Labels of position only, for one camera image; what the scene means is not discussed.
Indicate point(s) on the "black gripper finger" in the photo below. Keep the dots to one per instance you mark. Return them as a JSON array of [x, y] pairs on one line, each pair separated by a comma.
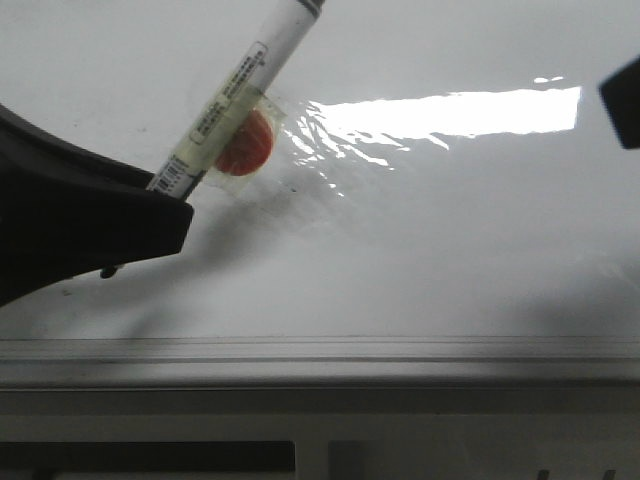
[[66, 211], [620, 95]]

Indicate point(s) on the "white whiteboard marker pen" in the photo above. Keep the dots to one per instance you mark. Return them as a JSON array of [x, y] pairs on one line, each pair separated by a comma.
[[199, 149]]

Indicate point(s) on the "orange round magnet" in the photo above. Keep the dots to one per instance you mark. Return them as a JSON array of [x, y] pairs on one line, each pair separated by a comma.
[[249, 148]]

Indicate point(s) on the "white whiteboard with aluminium frame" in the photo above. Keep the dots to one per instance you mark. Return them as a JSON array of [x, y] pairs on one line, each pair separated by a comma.
[[448, 213]]

